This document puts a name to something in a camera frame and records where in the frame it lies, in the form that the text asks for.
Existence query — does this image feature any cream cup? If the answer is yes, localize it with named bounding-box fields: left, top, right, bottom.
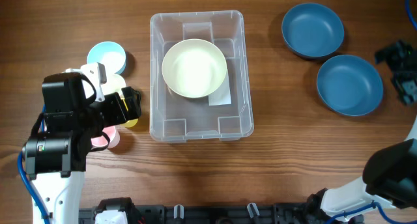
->
left=101, top=74, right=126, bottom=98

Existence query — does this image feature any dark blue bowl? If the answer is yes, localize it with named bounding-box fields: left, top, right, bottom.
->
left=281, top=3, right=345, bottom=59
left=316, top=55, right=384, bottom=117

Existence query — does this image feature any cream bowl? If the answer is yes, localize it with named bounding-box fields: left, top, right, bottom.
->
left=161, top=38, right=227, bottom=98

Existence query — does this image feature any clear plastic storage container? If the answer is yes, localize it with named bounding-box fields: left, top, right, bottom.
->
left=149, top=10, right=254, bottom=143

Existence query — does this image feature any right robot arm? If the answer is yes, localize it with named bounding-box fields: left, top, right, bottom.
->
left=301, top=40, right=416, bottom=223

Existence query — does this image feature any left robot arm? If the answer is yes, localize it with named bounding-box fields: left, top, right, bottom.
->
left=18, top=73, right=141, bottom=223

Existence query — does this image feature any white label in container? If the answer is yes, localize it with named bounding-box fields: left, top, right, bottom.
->
left=208, top=72, right=231, bottom=106

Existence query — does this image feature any pink cup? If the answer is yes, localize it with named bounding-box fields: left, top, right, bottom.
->
left=91, top=126, right=120, bottom=148

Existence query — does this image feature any yellow cup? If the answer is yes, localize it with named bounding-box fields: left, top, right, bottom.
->
left=122, top=119, right=138, bottom=128

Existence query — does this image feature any light blue cup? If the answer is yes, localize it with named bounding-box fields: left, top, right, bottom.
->
left=87, top=41, right=127, bottom=75

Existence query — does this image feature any left blue cable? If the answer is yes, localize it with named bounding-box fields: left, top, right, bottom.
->
left=17, top=106, right=51, bottom=224

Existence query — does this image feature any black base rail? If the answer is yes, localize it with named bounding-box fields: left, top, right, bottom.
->
left=78, top=197, right=364, bottom=224

